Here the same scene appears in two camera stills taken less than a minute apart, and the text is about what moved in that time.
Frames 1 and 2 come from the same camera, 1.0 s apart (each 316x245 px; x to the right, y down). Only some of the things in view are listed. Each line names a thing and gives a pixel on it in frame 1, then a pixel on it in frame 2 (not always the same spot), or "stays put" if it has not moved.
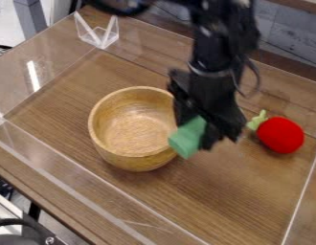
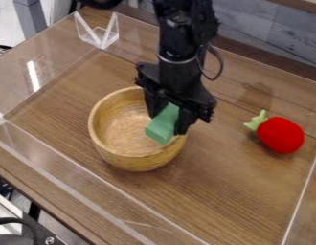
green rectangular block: [186, 140] → [161, 127]
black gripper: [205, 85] → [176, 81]
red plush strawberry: [277, 132] stays put
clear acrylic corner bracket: [101, 36] stays put
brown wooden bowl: [131, 122] stays put
